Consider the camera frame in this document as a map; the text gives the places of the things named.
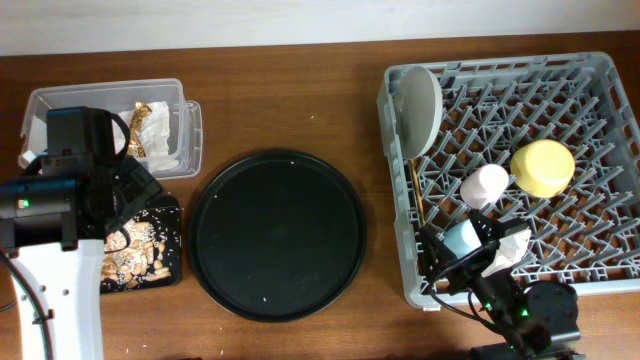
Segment gold snack wrapper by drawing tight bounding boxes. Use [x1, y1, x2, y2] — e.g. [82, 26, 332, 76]
[127, 102, 152, 158]

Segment black rectangular waste bin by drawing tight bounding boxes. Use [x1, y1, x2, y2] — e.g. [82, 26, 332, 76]
[99, 193, 183, 295]

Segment wooden chopstick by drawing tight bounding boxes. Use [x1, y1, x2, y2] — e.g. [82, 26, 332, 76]
[409, 159, 426, 227]

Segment light blue plastic cup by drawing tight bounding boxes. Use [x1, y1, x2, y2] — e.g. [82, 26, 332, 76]
[443, 219, 482, 258]

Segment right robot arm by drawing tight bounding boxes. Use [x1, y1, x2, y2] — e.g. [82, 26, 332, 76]
[418, 210, 586, 359]

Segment pink plastic cup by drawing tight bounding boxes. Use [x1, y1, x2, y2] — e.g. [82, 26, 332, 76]
[460, 164, 509, 210]

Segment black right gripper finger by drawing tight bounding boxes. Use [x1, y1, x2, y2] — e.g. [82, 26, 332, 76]
[419, 225, 457, 273]
[468, 210, 503, 244]

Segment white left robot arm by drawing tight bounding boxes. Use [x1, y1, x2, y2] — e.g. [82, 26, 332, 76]
[1, 156, 163, 359]

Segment grey dishwasher rack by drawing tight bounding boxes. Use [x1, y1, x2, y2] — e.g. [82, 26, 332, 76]
[377, 52, 639, 311]

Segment round black tray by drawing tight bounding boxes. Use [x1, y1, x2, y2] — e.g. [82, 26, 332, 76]
[187, 150, 367, 323]

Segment grey plate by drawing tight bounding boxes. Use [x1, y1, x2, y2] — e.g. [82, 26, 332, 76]
[394, 66, 443, 159]

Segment white paper napkin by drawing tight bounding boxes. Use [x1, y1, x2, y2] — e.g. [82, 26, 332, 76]
[113, 101, 179, 174]

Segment yellow plastic bowl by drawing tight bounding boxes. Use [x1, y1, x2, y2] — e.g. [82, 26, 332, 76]
[510, 139, 575, 198]

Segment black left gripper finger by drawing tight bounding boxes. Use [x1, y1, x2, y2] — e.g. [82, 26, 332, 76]
[119, 156, 163, 198]
[107, 187, 163, 234]

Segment food scraps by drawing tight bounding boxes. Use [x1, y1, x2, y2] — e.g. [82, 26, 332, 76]
[100, 210, 173, 293]

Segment clear plastic waste bin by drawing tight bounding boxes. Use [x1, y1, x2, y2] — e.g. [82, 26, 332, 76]
[17, 78, 203, 180]

